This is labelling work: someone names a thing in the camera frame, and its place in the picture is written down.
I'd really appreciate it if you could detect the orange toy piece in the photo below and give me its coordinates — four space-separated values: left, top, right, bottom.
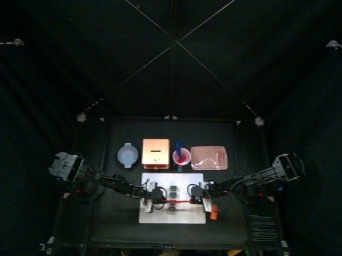
208 204 220 221

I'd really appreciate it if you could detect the white cutting board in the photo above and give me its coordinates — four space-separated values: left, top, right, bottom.
137 172 208 225

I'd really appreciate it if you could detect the pink rectangular tray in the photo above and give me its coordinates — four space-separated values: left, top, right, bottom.
189 145 229 172

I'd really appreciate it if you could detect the pink cup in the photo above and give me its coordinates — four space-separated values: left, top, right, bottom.
170 147 192 167

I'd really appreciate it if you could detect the orange toy toaster box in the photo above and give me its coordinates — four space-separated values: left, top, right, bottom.
140 138 170 170

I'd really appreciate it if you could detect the light blue bowl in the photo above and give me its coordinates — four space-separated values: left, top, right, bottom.
116 142 140 169

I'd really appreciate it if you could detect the blue toy utensil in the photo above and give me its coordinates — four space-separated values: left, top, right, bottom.
174 140 185 172

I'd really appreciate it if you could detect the thin bracing cord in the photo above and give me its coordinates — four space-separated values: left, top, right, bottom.
124 0 264 118
81 0 236 113

